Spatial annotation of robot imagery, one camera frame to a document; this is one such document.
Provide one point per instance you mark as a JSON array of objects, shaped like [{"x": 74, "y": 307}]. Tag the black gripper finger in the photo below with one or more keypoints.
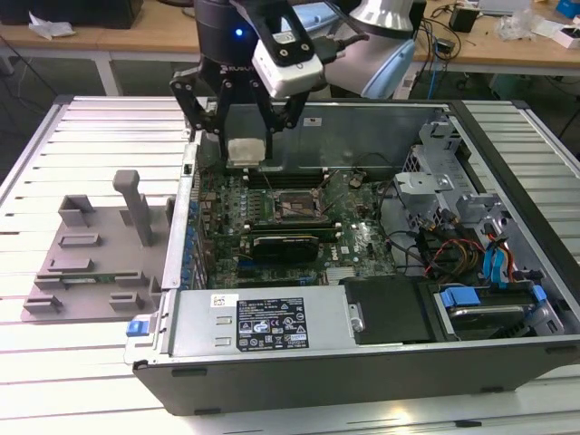
[
  {"x": 190, "y": 106},
  {"x": 285, "y": 120}
]

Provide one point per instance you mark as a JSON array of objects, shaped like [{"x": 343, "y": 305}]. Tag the silver CPU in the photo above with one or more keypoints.
[{"x": 245, "y": 151}]

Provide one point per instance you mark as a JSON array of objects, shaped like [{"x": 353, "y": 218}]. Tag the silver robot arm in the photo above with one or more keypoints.
[{"x": 358, "y": 59}]

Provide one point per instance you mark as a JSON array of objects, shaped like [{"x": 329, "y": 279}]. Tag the CPU socket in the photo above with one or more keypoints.
[{"x": 294, "y": 199}]

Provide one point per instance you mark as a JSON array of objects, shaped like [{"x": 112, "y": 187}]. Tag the white sticker label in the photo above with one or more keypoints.
[{"x": 312, "y": 120}]

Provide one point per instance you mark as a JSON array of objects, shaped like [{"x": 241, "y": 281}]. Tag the black RAM slot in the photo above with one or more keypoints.
[
  {"x": 290, "y": 221},
  {"x": 294, "y": 174},
  {"x": 290, "y": 228},
  {"x": 290, "y": 225},
  {"x": 294, "y": 184},
  {"x": 294, "y": 179}
]

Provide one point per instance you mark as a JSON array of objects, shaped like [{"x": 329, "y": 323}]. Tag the wooden desk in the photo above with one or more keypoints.
[{"x": 136, "y": 43}]

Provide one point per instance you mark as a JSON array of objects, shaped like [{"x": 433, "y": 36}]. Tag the round coin battery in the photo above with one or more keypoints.
[{"x": 356, "y": 181}]

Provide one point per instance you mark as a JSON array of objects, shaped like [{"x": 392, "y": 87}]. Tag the green motherboard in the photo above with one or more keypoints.
[{"x": 226, "y": 204}]

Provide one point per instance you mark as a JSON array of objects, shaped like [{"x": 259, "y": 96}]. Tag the green RAM stick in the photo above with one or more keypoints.
[{"x": 326, "y": 233}]

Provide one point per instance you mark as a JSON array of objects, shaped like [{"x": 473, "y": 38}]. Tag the black graphics card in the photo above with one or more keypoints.
[{"x": 285, "y": 250}]

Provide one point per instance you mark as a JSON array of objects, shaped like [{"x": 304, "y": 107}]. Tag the black monitor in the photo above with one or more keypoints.
[{"x": 90, "y": 11}]

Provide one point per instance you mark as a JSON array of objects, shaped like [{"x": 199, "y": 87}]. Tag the blue expansion slot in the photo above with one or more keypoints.
[{"x": 247, "y": 263}]

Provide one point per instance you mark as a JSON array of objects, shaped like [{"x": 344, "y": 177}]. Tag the silver metal drive cage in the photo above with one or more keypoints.
[{"x": 421, "y": 183}]

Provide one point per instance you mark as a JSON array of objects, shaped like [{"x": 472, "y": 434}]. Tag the grey parts rack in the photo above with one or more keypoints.
[{"x": 109, "y": 244}]

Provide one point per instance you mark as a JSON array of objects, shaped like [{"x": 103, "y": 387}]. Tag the crumpled white paper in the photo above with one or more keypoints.
[{"x": 50, "y": 28}]

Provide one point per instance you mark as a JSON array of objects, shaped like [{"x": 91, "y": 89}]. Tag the silver finned heatsink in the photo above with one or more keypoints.
[{"x": 341, "y": 275}]

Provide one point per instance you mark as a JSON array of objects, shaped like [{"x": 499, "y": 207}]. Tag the black box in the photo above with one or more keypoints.
[{"x": 420, "y": 16}]

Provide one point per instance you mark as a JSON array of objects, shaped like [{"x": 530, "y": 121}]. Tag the small black adapter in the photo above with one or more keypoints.
[{"x": 462, "y": 20}]

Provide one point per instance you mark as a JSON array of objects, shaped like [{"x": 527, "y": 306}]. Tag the black plastic shroud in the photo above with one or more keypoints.
[{"x": 389, "y": 312}]

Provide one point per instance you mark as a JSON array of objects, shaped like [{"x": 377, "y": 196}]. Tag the silver power supply unit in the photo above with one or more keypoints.
[{"x": 199, "y": 326}]

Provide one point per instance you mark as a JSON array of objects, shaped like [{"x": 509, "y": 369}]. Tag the blue case latch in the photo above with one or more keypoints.
[{"x": 138, "y": 328}]

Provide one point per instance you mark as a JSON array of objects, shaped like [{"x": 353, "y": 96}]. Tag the clear plastic bag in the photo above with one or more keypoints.
[{"x": 514, "y": 25}]

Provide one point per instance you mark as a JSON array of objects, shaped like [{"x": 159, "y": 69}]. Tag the black open PC case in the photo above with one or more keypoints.
[{"x": 362, "y": 376}]

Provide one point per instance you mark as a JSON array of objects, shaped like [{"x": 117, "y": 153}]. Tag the hard disk in blue carrier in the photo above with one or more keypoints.
[{"x": 489, "y": 319}]

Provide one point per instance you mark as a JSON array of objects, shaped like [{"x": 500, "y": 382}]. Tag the white cardboard box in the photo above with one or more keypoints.
[{"x": 566, "y": 38}]

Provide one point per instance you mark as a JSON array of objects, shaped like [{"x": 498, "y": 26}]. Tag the blue box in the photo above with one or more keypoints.
[{"x": 568, "y": 5}]

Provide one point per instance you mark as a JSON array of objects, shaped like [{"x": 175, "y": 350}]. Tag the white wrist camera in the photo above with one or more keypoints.
[{"x": 290, "y": 74}]

